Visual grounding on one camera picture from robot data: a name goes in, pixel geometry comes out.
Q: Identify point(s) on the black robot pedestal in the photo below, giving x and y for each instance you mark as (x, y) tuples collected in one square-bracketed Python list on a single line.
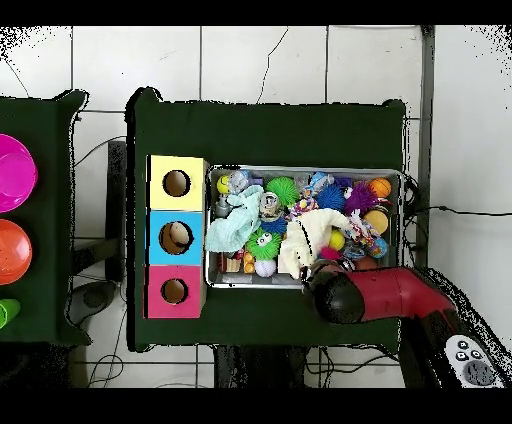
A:
[(256, 368)]

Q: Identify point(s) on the cream waffle cloth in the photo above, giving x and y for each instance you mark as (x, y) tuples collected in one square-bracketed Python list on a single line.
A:
[(308, 236)]

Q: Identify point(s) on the green spiky ball with eyes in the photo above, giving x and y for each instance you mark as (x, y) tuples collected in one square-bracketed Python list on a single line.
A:
[(256, 250)]

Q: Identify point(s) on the long colourful crumpled wrapper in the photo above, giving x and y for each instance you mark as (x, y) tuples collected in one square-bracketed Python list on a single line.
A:
[(360, 232)]

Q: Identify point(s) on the crushed bottle with blue label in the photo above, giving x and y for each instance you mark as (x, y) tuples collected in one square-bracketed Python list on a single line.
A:
[(320, 180)]

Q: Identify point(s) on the black stand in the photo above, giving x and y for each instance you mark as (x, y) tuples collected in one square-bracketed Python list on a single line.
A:
[(116, 180)]

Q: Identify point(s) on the mint waffle cloth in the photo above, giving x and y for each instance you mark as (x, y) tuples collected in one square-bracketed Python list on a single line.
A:
[(236, 228)]

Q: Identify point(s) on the orange plastic bowl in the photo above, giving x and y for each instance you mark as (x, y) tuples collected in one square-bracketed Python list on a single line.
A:
[(14, 252)]

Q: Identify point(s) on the blue spiky ball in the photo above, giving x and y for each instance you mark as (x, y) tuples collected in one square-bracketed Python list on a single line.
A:
[(331, 196)]

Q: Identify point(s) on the grey metal rail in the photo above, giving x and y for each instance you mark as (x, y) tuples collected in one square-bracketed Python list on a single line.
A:
[(426, 120)]

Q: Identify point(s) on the dark green table cloth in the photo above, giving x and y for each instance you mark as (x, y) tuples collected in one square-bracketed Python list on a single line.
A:
[(48, 120), (260, 132)]

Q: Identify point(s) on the small colourful crumpled paper ball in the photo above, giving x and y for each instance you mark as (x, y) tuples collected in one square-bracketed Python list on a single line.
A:
[(302, 206)]

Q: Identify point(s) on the silver drink can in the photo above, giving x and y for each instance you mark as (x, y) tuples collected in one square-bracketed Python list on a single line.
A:
[(270, 202)]

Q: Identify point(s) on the plain green spiky ball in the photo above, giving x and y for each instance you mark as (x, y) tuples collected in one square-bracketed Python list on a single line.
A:
[(282, 191)]

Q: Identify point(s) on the purple spiky ball with eyes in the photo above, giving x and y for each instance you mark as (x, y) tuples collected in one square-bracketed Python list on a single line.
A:
[(362, 198)]

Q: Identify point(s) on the green plastic cup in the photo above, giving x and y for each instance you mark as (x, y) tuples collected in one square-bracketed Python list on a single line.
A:
[(8, 312)]

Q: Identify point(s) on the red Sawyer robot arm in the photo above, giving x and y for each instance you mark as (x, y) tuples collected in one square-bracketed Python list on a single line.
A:
[(392, 292)]

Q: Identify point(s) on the pink plastic bowl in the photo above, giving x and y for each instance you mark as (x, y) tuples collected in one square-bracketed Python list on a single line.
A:
[(16, 176)]

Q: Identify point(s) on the wooden box with three holes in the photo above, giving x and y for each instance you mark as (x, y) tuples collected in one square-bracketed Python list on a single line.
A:
[(158, 200)]

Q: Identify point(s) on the multicolour spiky caterpillar toy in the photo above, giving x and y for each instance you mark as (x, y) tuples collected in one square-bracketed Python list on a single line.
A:
[(330, 253)]

